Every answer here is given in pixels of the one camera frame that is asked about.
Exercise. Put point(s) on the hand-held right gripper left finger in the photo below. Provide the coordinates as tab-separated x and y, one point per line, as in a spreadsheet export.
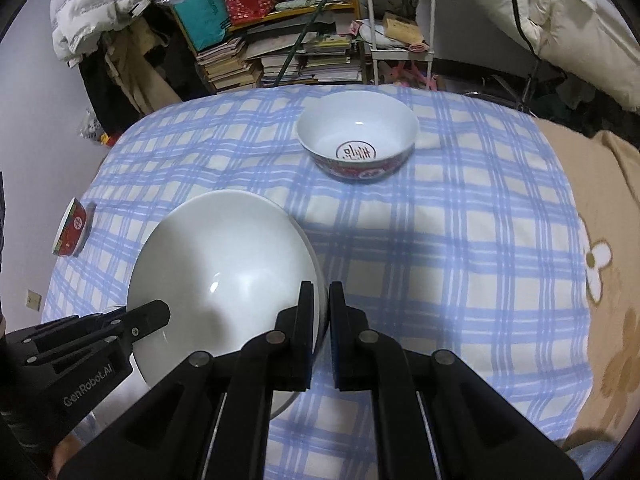
300	340

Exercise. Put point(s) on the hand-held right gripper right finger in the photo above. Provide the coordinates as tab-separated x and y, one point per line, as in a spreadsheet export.
345	345

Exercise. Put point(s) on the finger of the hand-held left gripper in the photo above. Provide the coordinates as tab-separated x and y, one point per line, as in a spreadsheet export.
145	317

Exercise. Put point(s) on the white bowl with cartoon print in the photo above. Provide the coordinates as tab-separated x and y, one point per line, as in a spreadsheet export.
225	260

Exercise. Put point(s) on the small red patterned bowl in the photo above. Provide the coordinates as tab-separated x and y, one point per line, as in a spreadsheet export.
75	225

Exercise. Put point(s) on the blue plaid bed sheet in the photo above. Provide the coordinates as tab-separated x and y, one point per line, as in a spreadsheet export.
450	260

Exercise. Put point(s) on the plastic bag with snacks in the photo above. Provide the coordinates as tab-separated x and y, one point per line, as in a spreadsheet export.
95	130

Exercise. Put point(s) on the black hanging garment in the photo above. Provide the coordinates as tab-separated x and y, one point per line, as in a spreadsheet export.
100	95

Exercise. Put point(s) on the beige hanging coat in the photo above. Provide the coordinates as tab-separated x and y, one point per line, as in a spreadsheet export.
135	70

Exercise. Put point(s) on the stack of books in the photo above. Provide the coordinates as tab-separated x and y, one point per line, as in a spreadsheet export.
225	67

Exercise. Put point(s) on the beige flower blanket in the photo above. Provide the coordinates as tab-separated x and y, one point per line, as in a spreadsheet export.
610	310

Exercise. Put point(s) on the pile of magazines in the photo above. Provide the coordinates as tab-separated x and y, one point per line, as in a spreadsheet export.
325	60

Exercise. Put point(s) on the black pole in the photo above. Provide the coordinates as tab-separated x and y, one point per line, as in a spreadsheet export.
305	35

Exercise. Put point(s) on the teal bag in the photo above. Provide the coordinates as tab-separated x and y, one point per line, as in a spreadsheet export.
200	15

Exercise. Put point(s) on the white puffer jacket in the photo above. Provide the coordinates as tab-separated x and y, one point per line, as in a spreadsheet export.
90	5

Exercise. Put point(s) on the wooden shelf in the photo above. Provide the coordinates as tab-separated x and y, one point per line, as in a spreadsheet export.
310	11

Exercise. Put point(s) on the white trolley cart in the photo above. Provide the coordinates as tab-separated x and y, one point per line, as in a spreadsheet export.
369	10

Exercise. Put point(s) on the white recliner chair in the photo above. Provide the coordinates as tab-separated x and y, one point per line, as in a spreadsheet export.
575	20

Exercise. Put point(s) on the wall socket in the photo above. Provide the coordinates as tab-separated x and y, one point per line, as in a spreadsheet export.
34	301

